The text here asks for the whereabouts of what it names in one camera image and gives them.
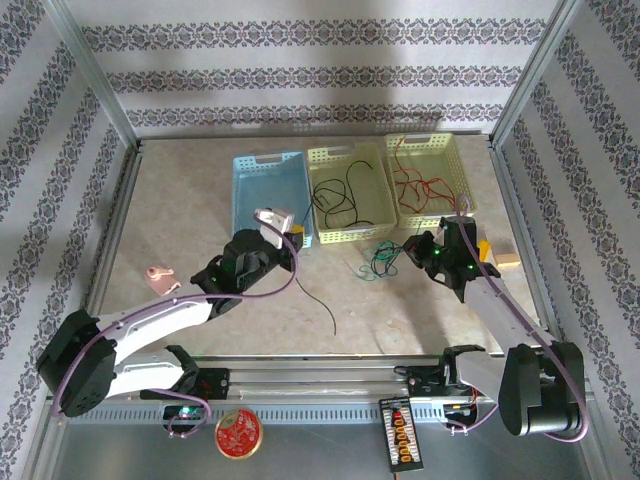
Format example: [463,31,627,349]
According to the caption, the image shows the thin green cable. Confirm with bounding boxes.
[356,239,407,282]

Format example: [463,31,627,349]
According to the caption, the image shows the thin black cable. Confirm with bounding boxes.
[310,159,377,229]
[293,276,338,335]

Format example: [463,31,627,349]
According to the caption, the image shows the thin red cable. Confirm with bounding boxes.
[391,134,459,212]

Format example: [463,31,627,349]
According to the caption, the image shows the pale green plastic basket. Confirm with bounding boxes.
[306,142,399,246]

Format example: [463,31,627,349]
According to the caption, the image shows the blue plastic basket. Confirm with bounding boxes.
[230,151,315,250]

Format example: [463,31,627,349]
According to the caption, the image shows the small pink plastic object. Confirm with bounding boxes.
[145,265,183,297]

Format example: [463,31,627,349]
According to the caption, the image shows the yellow plastic basket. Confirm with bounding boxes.
[383,132,477,230]

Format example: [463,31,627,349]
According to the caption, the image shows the circuit board with green light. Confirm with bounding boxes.
[161,404,209,422]

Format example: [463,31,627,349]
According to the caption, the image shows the round red tin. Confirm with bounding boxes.
[214,408,264,460]

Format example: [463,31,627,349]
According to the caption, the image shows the black board with orange connectors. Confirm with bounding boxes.
[379,397,425,472]

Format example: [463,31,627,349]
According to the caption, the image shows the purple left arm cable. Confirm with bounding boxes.
[51,212,302,441]

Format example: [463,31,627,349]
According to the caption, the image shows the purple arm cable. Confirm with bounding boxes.
[51,212,302,441]
[443,193,591,444]

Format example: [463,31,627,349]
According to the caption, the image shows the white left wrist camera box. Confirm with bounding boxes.
[253,206,297,250]

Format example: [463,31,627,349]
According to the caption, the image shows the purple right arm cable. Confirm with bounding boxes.
[443,193,591,444]

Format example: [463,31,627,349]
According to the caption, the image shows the aluminium mounting rail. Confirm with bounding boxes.
[47,353,597,407]

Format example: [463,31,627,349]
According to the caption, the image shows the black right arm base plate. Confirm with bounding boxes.
[406,372,481,399]

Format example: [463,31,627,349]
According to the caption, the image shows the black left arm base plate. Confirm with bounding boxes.
[139,368,232,401]

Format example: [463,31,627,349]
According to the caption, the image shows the circuit board with wires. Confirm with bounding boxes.
[441,402,480,420]

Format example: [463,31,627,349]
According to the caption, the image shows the grey slotted cable duct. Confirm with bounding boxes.
[64,402,451,426]

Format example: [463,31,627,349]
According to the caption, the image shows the aluminium frame post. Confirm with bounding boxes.
[40,0,143,152]
[488,0,586,147]

